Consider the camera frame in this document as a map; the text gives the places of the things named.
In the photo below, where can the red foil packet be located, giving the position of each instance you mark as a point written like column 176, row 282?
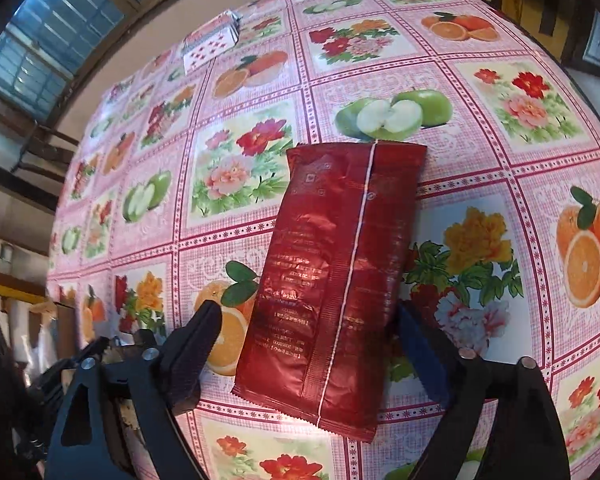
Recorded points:
column 330, row 280

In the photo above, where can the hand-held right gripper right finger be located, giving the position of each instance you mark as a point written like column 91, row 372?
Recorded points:
column 425, row 355

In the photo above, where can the dark wooden chair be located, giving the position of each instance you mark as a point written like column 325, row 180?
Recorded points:
column 45, row 147

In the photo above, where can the barred window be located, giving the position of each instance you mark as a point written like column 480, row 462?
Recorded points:
column 55, row 30

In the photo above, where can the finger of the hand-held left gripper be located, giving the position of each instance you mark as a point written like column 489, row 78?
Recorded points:
column 87, row 352

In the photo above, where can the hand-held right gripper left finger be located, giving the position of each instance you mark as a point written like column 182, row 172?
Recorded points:
column 190, row 360

